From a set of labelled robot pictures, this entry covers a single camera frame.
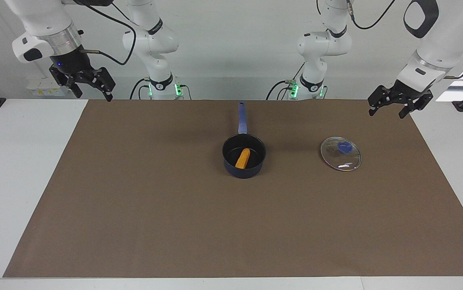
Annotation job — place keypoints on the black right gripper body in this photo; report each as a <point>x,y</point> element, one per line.
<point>72,68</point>

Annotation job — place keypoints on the yellow corn cob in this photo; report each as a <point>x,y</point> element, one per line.
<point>242,158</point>

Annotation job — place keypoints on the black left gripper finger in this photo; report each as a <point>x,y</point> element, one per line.
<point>377,98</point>
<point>411,107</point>

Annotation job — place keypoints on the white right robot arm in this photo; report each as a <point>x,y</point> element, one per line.
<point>40,18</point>

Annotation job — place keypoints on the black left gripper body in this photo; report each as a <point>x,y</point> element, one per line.
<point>410,93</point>

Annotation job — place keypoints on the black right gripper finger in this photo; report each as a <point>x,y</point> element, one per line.
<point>75,90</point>
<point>107,85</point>

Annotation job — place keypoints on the glass lid with blue knob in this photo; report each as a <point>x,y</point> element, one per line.
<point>342,157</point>

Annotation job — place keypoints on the brown table mat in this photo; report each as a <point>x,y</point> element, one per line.
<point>231,225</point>

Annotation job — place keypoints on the dark blue saucepan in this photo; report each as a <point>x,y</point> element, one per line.
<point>242,117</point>

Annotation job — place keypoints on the white wall socket box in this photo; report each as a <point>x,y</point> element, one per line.
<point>38,90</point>

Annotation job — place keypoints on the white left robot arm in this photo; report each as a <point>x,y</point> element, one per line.
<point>441,44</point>

